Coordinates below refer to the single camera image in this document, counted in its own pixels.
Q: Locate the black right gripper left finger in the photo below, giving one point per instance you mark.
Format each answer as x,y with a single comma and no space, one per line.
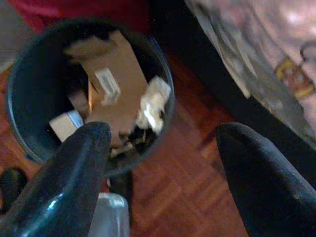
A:
61,185

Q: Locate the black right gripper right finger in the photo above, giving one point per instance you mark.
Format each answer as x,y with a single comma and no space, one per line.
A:
271,197

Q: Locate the white tissue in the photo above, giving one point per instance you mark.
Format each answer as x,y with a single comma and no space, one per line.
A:
154,103

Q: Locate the pink cartoon print quilt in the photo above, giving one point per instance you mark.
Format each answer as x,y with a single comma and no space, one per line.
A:
271,49

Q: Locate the silver right robot leg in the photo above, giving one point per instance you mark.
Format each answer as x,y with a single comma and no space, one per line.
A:
111,217

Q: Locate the small white box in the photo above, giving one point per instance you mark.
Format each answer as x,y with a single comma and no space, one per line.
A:
64,126

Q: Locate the black round waste bin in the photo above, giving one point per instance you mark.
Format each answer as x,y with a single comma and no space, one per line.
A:
37,86

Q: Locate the white barcode label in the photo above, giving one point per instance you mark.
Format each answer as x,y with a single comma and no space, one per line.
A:
107,85

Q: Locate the brown cardboard piece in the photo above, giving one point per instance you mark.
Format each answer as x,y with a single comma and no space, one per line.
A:
123,81

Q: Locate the dark bed frame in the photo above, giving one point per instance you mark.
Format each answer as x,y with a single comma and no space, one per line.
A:
197,61

